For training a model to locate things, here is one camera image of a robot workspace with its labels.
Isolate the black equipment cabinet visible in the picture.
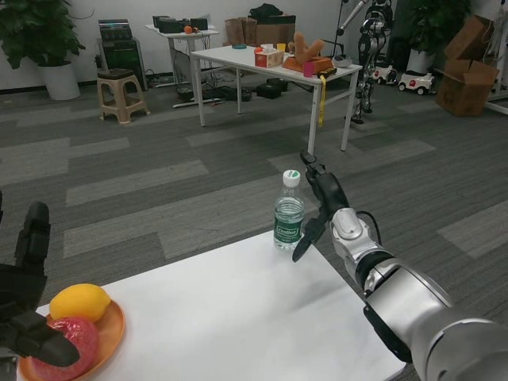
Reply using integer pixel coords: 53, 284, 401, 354
98, 19, 148, 92

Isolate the beige plastic stool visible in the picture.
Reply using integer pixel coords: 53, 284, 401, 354
97, 68, 151, 127

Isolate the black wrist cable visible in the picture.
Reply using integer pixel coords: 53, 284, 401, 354
356, 211, 382, 245

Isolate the yellow lemon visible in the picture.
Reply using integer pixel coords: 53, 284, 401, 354
49, 283, 112, 323

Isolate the red apple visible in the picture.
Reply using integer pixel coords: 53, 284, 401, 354
29, 316, 100, 381

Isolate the long white table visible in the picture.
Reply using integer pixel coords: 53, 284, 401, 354
190, 43, 363, 156

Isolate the black box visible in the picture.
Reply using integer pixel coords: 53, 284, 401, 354
256, 78, 293, 99

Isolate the orange plush toy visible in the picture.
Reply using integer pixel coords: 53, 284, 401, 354
287, 33, 325, 64

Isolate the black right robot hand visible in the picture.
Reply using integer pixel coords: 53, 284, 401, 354
292, 150, 351, 264

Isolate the black bag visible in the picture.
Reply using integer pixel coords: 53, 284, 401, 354
249, 2, 297, 19

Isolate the orange tray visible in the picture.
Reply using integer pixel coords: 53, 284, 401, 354
282, 55, 333, 73

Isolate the green leafy plant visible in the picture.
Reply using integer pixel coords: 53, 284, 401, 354
0, 0, 87, 71
404, 0, 473, 52

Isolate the white standing desk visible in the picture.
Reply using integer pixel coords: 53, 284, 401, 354
144, 21, 221, 110

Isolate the yellow tape measure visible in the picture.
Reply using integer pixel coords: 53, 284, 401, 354
315, 67, 338, 128

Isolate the orange tissue box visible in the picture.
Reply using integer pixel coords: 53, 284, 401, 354
254, 44, 285, 67

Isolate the standing humanoid robot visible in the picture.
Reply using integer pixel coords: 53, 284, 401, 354
337, 0, 396, 126

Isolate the white toy car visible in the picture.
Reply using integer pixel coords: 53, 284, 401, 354
373, 63, 399, 86
397, 70, 436, 97

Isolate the white plant pot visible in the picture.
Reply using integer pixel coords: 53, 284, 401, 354
38, 62, 82, 101
406, 48, 436, 75

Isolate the brown paper bag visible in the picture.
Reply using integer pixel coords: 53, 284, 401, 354
225, 17, 244, 47
242, 17, 258, 45

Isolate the orange plastic plate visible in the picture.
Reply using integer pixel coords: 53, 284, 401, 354
18, 299, 126, 381

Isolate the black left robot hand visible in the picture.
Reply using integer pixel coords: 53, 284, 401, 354
0, 190, 80, 368

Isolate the clear green-label water bottle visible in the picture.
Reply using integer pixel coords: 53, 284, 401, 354
272, 169, 306, 252

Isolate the large brown cardboard box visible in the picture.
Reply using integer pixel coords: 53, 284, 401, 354
256, 14, 297, 48

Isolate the open cardboard box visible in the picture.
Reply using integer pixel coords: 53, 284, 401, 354
443, 14, 499, 60
434, 59, 501, 117

